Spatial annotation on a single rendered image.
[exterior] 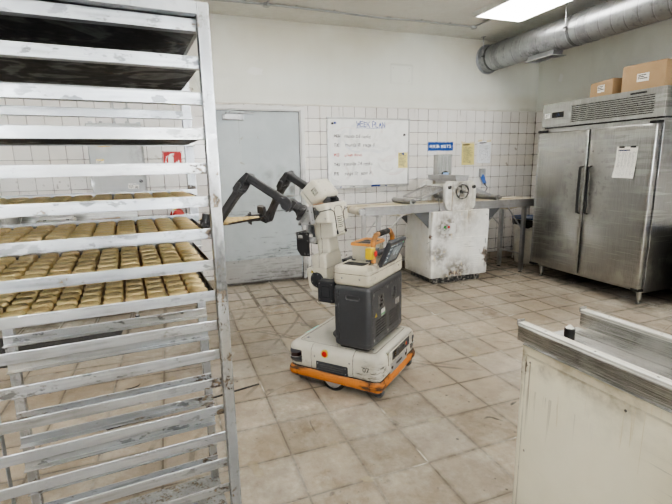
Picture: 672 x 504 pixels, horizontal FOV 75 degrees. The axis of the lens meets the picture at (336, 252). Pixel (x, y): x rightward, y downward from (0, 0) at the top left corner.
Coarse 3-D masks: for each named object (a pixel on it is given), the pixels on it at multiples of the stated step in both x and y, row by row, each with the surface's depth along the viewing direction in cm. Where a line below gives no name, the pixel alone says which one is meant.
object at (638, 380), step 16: (528, 336) 141; (544, 336) 135; (560, 336) 132; (560, 352) 130; (576, 352) 125; (592, 352) 121; (592, 368) 121; (608, 368) 117; (624, 368) 113; (640, 368) 111; (624, 384) 113; (640, 384) 109; (656, 384) 106; (656, 400) 106
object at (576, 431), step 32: (544, 352) 135; (608, 352) 134; (640, 352) 134; (544, 384) 135; (576, 384) 125; (608, 384) 116; (544, 416) 137; (576, 416) 126; (608, 416) 117; (640, 416) 109; (544, 448) 138; (576, 448) 127; (608, 448) 118; (640, 448) 110; (544, 480) 139; (576, 480) 128; (608, 480) 118; (640, 480) 110
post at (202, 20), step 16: (208, 16) 111; (208, 32) 112; (208, 48) 113; (208, 64) 113; (208, 80) 114; (208, 96) 115; (208, 112) 115; (208, 128) 116; (208, 144) 117; (208, 160) 117; (208, 176) 118; (208, 192) 121; (224, 256) 124; (224, 272) 124; (224, 288) 125; (224, 304) 126; (224, 320) 127; (224, 336) 127; (224, 352) 128; (224, 368) 129; (224, 384) 130; (224, 400) 131; (224, 416) 134; (240, 496) 139
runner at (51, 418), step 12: (192, 384) 129; (204, 384) 130; (216, 384) 132; (132, 396) 122; (144, 396) 124; (156, 396) 125; (168, 396) 127; (72, 408) 116; (84, 408) 117; (96, 408) 119; (108, 408) 120; (120, 408) 121; (24, 420) 112; (36, 420) 113; (48, 420) 114; (60, 420) 115; (0, 432) 110; (12, 432) 111
